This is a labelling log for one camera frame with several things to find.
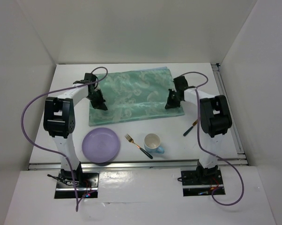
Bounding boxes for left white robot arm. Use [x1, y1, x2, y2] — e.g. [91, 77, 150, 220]
[43, 73, 108, 187]

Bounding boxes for aluminium right side rail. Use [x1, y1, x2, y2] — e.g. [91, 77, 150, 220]
[211, 63, 249, 166]

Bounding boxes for purple plate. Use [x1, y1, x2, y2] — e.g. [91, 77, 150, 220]
[82, 127, 120, 164]

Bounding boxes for blue mug white inside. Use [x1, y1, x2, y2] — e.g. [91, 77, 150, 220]
[144, 134, 164, 154]

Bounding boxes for gold fork black handle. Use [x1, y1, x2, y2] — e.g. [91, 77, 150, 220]
[125, 134, 153, 159]

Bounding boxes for gold knife black handle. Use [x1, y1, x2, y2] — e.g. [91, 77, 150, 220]
[183, 120, 198, 136]

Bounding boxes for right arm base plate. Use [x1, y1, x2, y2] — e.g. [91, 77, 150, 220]
[177, 170, 223, 186]

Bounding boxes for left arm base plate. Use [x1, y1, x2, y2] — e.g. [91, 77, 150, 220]
[56, 172, 99, 192]

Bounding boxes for green patterned cloth napkin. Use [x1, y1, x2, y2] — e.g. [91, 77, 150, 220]
[89, 67, 185, 127]

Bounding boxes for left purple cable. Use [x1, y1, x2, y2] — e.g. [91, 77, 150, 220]
[20, 67, 109, 212]

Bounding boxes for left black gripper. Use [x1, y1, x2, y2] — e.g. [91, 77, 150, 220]
[85, 89, 106, 111]

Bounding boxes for aluminium rail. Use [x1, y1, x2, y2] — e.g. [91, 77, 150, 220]
[211, 63, 249, 166]
[28, 159, 249, 171]

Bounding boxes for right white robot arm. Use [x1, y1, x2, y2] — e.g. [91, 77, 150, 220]
[165, 76, 232, 184]

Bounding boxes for aluminium front rail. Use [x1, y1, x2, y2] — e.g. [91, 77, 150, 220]
[28, 159, 249, 171]

